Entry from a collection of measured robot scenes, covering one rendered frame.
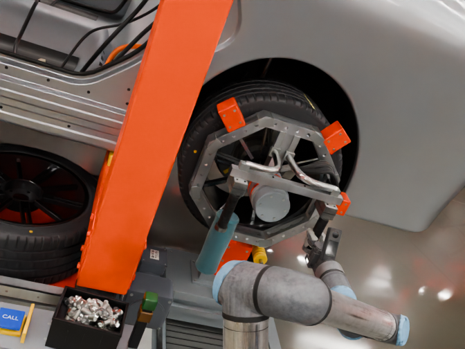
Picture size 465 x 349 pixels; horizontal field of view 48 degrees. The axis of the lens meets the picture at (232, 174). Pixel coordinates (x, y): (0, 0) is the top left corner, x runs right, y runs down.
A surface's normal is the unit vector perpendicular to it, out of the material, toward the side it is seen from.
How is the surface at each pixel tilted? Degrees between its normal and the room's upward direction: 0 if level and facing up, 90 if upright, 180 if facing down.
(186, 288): 0
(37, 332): 0
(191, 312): 90
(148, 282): 0
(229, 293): 85
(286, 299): 67
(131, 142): 90
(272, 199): 90
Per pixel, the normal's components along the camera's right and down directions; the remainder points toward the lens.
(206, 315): 0.11, 0.49
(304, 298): 0.25, -0.12
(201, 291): 0.36, -0.83
